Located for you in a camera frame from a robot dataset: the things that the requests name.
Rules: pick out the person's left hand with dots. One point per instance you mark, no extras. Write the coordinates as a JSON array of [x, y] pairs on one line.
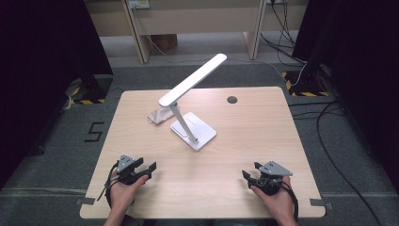
[[124, 196]]

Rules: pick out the black stand base striped tape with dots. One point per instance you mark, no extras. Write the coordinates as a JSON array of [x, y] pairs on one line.
[[92, 89], [306, 84]]

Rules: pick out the white desk lamp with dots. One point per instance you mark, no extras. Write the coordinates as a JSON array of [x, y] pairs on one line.
[[200, 128]]

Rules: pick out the black curtain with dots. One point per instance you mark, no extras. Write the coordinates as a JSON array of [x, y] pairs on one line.
[[360, 62], [40, 78]]

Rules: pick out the beige textured cloth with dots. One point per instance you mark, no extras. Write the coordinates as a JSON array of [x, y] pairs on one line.
[[158, 116]]

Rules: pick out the person's right hand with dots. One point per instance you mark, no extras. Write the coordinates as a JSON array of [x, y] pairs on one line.
[[280, 204]]

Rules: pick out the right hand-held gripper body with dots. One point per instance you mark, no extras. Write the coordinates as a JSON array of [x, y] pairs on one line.
[[274, 170]]

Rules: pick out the dark tape strip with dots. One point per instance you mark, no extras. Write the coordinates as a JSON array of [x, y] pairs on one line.
[[320, 202], [85, 201]]

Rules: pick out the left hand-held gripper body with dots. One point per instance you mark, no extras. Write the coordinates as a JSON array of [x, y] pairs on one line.
[[126, 164]]

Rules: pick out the white power strip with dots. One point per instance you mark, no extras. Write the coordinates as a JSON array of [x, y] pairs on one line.
[[139, 3]]

